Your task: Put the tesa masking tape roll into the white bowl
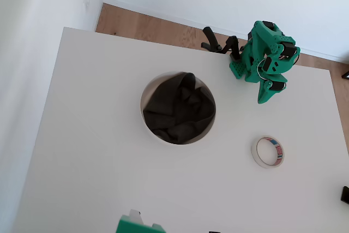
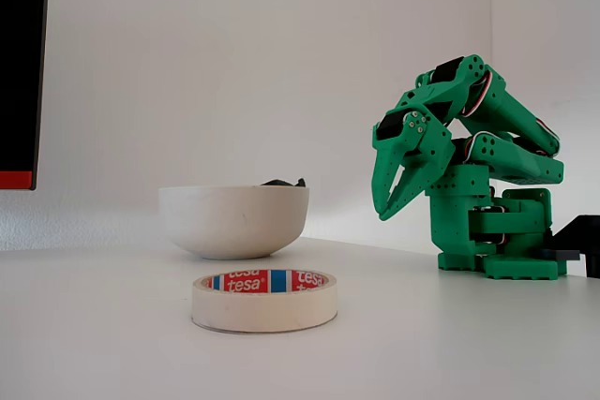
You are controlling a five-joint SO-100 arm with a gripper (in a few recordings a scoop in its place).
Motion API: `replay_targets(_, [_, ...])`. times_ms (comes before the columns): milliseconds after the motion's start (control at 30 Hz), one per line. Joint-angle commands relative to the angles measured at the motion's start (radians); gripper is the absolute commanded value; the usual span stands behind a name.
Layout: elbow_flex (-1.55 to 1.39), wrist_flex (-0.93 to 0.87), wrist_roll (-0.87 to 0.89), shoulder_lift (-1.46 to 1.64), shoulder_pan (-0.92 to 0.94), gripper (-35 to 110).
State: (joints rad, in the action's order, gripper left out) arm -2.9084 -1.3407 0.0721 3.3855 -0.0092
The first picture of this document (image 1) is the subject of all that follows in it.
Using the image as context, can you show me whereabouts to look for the white masking tape roll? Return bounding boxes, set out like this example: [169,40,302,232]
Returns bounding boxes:
[250,135,285,169]

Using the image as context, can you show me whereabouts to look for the black table clamp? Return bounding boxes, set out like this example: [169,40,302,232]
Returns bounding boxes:
[201,26,223,53]
[219,35,242,62]

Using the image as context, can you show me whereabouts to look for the black cloth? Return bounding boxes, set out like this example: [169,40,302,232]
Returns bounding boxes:
[142,72,216,145]

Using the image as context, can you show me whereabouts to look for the white round bowl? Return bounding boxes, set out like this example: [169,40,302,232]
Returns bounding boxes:
[140,71,217,146]

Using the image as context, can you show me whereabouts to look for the green and white printed stand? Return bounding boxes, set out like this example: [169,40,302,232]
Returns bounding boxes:
[116,208,167,233]

